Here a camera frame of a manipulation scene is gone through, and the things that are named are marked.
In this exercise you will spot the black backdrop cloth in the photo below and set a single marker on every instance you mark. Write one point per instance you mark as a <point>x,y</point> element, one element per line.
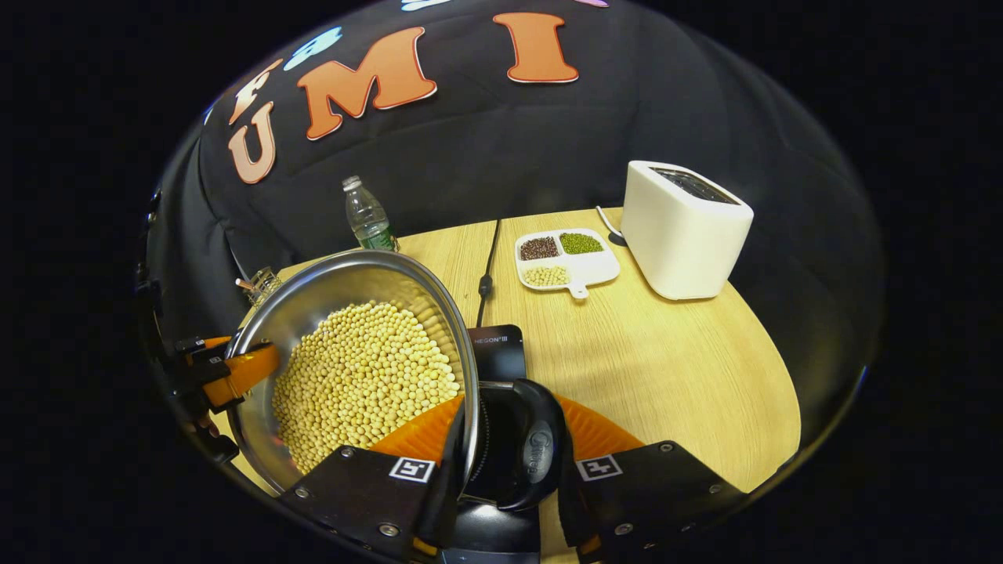
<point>548,133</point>

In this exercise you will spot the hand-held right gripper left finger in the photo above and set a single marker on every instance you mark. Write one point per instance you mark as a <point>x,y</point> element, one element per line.
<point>447,501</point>

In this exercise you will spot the stainless steel pot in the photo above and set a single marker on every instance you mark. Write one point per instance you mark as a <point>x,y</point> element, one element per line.
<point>313,301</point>

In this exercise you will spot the pile of soybeans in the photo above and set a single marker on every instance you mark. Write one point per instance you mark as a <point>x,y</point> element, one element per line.
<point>360,376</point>

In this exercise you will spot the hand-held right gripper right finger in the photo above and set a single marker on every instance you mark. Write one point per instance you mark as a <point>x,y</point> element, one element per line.
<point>570,521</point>

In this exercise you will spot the clear plastic water bottle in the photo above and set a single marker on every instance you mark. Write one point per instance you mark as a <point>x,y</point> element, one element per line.
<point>367,215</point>

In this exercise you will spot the white toaster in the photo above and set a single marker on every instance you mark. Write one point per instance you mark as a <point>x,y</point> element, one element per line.
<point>682,243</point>

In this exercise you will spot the white divided plate of beans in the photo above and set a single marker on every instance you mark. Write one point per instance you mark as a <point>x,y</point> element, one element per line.
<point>584,266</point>

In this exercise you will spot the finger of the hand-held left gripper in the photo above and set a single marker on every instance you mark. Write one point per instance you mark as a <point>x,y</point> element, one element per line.
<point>243,368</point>

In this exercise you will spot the black induction cooktop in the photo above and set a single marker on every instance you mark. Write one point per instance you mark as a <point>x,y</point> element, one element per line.
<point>497,352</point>

